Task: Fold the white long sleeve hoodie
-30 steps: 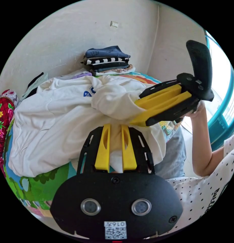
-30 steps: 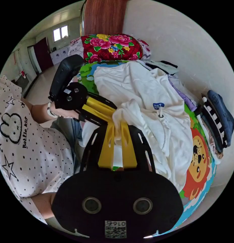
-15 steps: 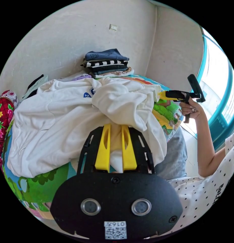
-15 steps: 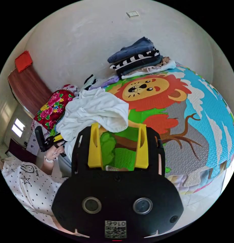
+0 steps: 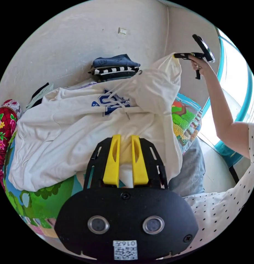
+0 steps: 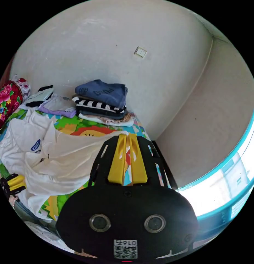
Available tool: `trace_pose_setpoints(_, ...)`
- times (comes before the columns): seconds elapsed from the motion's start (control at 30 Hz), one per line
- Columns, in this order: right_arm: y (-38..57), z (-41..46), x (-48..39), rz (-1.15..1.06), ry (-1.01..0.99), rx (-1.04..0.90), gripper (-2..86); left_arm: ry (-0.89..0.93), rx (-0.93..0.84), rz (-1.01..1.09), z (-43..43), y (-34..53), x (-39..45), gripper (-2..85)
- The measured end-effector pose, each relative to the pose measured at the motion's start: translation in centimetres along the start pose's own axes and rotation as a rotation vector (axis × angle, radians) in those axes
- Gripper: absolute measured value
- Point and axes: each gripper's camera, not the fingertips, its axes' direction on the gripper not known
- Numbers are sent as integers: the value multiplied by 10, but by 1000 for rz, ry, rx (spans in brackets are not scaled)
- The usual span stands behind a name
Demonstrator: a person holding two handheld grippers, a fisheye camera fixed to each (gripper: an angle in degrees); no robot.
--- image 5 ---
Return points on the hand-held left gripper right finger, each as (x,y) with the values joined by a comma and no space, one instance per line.
(139,163)

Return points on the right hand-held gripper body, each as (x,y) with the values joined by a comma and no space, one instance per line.
(203,47)

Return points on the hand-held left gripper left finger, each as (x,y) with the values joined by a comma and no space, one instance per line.
(112,160)

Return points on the white hoodie with blue print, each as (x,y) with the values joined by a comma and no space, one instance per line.
(77,127)

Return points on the person's right forearm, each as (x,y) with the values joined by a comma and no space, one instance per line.
(219,107)

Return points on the person's right hand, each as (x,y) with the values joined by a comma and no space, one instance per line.
(202,67)

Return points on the pile of clothes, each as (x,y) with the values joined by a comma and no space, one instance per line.
(116,68)

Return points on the person's body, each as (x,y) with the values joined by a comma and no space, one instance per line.
(221,210)

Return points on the pale green garment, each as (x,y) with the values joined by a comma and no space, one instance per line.
(39,96)

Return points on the red floral rolled blanket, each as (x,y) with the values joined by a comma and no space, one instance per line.
(5,127)

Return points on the window with teal frame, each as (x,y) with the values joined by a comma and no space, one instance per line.
(236,68)

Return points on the white wall switch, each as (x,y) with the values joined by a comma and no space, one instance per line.
(122,31)

